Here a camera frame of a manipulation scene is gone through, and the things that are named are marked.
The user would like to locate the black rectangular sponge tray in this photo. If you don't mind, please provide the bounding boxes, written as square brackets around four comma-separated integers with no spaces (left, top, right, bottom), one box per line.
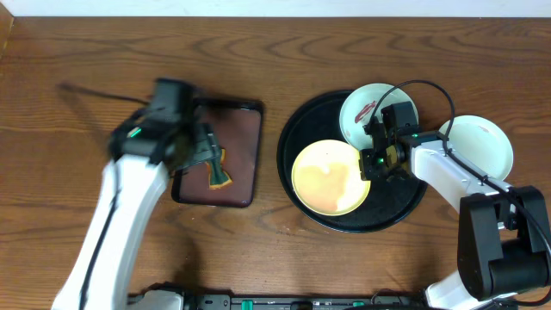
[171,98,263,208]

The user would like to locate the round black serving tray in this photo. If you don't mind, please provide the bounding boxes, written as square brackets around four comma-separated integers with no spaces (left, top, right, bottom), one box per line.
[276,90,427,233]

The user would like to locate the light green plate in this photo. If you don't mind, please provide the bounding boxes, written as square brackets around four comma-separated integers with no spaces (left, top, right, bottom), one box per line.
[339,84,418,151]
[449,115,514,181]

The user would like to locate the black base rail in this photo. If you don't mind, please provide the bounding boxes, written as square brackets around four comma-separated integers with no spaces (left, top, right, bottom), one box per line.
[128,282,517,310]

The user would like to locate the green yellow sponge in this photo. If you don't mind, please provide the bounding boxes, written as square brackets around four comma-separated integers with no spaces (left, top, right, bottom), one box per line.
[206,148,232,189]

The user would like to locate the yellow plate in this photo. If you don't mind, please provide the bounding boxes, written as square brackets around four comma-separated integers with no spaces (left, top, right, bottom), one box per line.
[291,139,371,216]

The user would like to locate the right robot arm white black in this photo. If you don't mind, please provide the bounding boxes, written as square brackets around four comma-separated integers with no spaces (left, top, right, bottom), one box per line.
[360,123,550,309]

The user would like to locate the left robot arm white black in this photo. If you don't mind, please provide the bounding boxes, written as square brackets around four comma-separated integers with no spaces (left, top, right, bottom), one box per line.
[53,109,221,309]

